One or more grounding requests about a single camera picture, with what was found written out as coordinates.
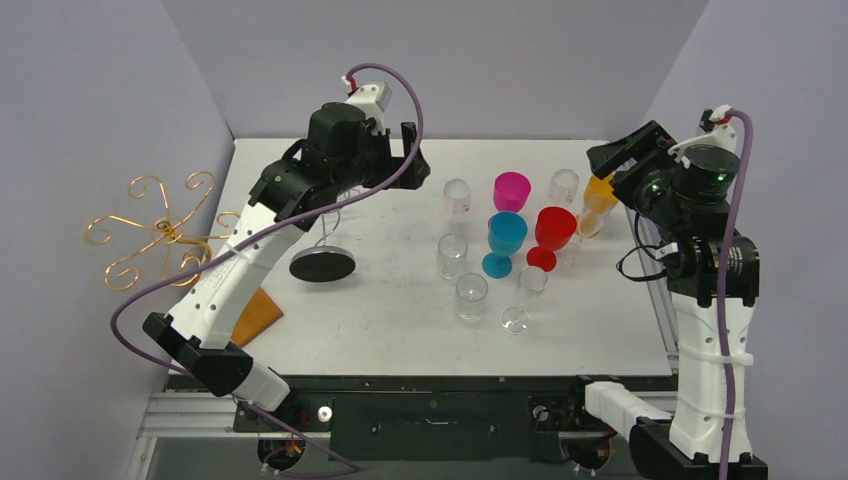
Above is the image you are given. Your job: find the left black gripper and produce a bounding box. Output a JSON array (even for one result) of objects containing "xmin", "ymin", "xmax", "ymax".
[{"xmin": 334, "ymin": 123, "xmax": 429, "ymax": 195}]

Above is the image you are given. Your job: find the clear wine glass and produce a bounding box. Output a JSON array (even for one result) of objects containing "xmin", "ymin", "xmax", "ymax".
[{"xmin": 546, "ymin": 169, "xmax": 580, "ymax": 208}]

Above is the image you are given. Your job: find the red wine glass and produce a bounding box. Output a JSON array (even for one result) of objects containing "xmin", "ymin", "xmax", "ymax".
[{"xmin": 526, "ymin": 206, "xmax": 577, "ymax": 272}]

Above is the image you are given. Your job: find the clear patterned glass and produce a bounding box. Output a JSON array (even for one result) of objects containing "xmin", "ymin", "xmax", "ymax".
[
  {"xmin": 455, "ymin": 273, "xmax": 489, "ymax": 321},
  {"xmin": 437, "ymin": 233, "xmax": 468, "ymax": 280}
]

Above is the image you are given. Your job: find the pink wine glass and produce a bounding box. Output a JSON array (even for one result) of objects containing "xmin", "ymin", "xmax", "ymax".
[{"xmin": 493, "ymin": 171, "xmax": 532, "ymax": 213}]

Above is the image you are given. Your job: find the blue wine glass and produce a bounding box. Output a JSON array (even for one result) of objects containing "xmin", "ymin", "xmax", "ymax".
[{"xmin": 482, "ymin": 211, "xmax": 528, "ymax": 279}]

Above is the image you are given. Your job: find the clear champagne flute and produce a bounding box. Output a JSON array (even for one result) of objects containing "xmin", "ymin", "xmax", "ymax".
[{"xmin": 499, "ymin": 266, "xmax": 549, "ymax": 334}]

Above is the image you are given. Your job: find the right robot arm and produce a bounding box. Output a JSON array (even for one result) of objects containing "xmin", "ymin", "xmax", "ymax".
[{"xmin": 563, "ymin": 119, "xmax": 768, "ymax": 479}]

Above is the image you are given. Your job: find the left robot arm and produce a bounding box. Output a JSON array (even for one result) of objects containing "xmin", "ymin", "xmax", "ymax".
[{"xmin": 142, "ymin": 102, "xmax": 431, "ymax": 430}]

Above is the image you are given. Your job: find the wooden rack base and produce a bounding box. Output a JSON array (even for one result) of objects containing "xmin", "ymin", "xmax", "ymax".
[{"xmin": 231, "ymin": 288, "xmax": 284, "ymax": 347}]

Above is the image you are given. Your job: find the orange cup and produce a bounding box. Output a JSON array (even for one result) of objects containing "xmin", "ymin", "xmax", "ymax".
[{"xmin": 577, "ymin": 174, "xmax": 619, "ymax": 238}]

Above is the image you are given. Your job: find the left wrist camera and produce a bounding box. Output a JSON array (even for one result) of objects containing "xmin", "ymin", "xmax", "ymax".
[{"xmin": 341, "ymin": 76, "xmax": 392, "ymax": 135}]

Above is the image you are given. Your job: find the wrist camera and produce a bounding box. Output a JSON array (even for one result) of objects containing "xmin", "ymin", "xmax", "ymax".
[
  {"xmin": 667, "ymin": 105, "xmax": 738, "ymax": 162},
  {"xmin": 341, "ymin": 76, "xmax": 392, "ymax": 135}
]

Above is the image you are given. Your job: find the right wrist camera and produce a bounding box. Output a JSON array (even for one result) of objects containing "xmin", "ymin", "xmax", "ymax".
[{"xmin": 667, "ymin": 105, "xmax": 738, "ymax": 162}]

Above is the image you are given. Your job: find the aluminium table rail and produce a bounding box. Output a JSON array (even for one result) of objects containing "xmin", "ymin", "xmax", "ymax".
[{"xmin": 633, "ymin": 217, "xmax": 679, "ymax": 375}]

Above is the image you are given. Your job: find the silver wire glass rack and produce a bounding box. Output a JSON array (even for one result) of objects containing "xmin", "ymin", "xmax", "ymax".
[{"xmin": 289, "ymin": 209, "xmax": 357, "ymax": 283}]

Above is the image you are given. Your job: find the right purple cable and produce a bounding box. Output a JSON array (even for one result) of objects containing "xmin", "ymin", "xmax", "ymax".
[{"xmin": 715, "ymin": 109, "xmax": 757, "ymax": 480}]

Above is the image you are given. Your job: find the gold wire glass rack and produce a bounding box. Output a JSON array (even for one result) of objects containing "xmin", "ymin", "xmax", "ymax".
[{"xmin": 84, "ymin": 170, "xmax": 231, "ymax": 292}]

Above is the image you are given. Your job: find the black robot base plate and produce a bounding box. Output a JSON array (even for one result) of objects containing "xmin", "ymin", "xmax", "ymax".
[{"xmin": 274, "ymin": 375, "xmax": 611, "ymax": 462}]

